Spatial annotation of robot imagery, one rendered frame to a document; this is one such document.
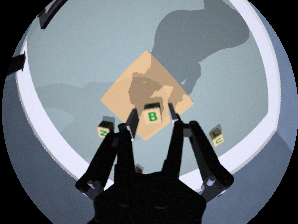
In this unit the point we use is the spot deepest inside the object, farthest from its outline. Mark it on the tan flat mat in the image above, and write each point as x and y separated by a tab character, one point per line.
146	81

